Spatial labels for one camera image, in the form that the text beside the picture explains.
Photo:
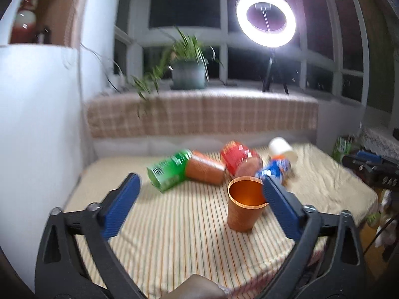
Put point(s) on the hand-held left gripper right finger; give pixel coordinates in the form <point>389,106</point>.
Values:
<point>282,210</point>

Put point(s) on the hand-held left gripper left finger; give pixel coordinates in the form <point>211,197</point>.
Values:
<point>120,207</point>

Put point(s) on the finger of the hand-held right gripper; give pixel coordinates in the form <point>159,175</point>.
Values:
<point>363,159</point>

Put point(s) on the shiny orange cup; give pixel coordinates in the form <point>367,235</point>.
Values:
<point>241,211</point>

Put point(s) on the blue cup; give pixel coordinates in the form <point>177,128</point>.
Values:
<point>276,168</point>

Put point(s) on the green cup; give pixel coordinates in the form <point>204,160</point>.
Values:
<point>168,174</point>

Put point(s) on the white cup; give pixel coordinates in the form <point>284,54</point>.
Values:
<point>281,150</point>

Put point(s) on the red cup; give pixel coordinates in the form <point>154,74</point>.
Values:
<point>238,157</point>

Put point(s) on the brown-orange cup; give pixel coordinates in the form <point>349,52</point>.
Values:
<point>204,170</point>

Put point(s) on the green bag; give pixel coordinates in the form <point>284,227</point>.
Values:
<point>343,146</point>

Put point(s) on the patterned cloth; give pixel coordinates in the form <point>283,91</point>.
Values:
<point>382,140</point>

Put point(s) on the striped bed sheet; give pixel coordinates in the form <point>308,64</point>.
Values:
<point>187,230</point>

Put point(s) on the brown rounded object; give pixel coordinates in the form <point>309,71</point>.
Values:
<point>196,288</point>

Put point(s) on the black light tripod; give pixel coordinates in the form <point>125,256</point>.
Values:
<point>274,71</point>

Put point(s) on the plaid cushion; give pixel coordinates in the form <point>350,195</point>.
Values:
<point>202,112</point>

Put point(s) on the potted green plant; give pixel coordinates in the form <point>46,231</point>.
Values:
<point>187,68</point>

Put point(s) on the red fire extinguisher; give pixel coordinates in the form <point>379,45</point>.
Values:
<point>25,15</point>

